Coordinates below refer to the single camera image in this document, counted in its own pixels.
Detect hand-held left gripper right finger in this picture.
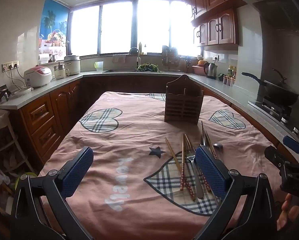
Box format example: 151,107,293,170
195,145,275,240

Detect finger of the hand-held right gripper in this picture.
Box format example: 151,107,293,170
283,135,299,165
265,145,294,178

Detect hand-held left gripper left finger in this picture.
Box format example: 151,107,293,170
11,146,95,240

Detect red patterned wooden chopstick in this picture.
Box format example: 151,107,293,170
185,134,196,201
181,133,185,191

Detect silver metal spoon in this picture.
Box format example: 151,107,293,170
213,143,224,163

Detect light wooden chopstick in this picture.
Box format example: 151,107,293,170
165,137,180,172
167,137,183,173

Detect wooden utensil holder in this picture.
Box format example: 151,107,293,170
164,74,204,125

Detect person's right hand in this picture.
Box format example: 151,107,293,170
277,193,299,232

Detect dark wooden chopstick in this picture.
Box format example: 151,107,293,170
205,129,218,160

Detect gas stove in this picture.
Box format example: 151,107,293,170
248,96,293,126

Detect green plastic basin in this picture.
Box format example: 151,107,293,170
14,172,39,191

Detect black wok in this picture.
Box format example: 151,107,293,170
241,68,299,106

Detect wooden base cabinets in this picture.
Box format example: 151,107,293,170
8,76,233,166

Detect pink printed bedsheet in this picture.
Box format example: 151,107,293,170
38,91,294,240

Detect white folding rack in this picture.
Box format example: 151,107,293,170
0,110,35,173

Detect grey kitchen countertop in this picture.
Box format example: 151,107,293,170
0,68,299,155

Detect small white electric pot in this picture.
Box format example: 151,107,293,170
54,63,70,80

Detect stainless steel kettle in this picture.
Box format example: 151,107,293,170
204,62,218,80

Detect white rice cooker pink lid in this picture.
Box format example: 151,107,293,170
24,66,52,88

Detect pink plastic basin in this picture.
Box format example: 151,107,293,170
192,65,206,76

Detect large white electric cooker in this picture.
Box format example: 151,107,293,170
64,55,81,76

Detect kitchen sink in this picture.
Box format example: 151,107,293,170
102,68,162,74

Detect black clamp device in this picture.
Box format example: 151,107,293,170
0,84,12,101

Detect metal dish rack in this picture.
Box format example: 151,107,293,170
161,45,188,72

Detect green leafy vegetables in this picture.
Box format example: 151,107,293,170
137,63,160,73

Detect chrome kitchen faucet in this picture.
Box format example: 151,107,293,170
128,47,141,71

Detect range hood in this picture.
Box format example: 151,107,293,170
238,0,299,32

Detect kitchen window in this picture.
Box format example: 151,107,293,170
69,0,202,57

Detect black power cable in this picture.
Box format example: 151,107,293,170
10,67,26,91

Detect wall socket strip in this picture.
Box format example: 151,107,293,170
2,60,20,71

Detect wooden wall cabinets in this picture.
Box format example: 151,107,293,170
183,0,255,47

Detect tropical wall poster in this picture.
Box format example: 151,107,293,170
39,0,70,55

